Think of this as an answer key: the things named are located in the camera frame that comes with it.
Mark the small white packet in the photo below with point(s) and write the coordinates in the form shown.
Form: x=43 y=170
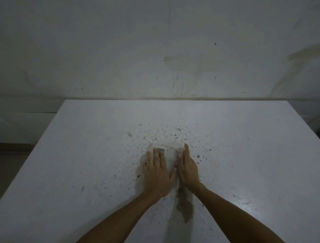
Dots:
x=170 y=156

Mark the person's left middle finger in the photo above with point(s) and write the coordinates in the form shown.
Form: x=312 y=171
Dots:
x=156 y=156

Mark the person's right forearm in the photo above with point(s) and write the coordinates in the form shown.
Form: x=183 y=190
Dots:
x=235 y=217

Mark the person's right thumb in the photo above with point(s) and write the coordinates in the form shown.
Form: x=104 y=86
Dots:
x=179 y=157

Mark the person's left hand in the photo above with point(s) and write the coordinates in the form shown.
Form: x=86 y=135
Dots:
x=156 y=177

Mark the person's right hand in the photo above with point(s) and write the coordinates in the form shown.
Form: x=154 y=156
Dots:
x=188 y=172

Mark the person's left thumb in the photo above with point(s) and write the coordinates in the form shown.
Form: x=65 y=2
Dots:
x=173 y=173

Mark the person's left little finger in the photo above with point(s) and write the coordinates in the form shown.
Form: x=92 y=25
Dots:
x=144 y=167

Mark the person's left forearm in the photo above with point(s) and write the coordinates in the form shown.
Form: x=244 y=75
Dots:
x=120 y=220

